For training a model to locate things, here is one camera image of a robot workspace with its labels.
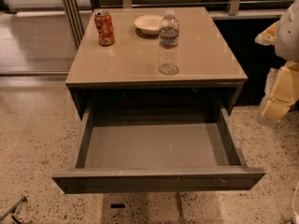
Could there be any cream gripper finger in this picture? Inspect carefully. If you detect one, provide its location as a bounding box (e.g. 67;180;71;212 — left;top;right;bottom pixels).
255;21;278;46
261;61;299;120

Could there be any clear plastic water bottle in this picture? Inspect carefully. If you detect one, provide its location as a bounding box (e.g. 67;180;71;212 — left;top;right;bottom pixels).
158;9;179;75

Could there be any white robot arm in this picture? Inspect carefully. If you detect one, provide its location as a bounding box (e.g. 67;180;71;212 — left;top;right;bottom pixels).
255;0;299;125

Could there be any grey cabinet with glass top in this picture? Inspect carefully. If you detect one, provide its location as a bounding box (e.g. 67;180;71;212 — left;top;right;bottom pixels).
66;7;247;115

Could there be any open grey top drawer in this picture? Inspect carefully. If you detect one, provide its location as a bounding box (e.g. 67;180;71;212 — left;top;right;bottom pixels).
52;105;265;194

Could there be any white ceramic bowl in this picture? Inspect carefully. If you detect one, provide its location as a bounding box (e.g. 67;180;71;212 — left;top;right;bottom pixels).
135;15;163;35

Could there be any orange soda can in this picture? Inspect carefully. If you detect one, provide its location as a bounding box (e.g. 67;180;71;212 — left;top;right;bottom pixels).
94;10;115;47

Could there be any black object on floor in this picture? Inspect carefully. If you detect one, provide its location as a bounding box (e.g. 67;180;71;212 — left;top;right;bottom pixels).
0;196;27;224

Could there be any metal window frame rail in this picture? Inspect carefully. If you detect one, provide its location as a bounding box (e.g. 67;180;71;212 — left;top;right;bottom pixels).
61;0;84;49

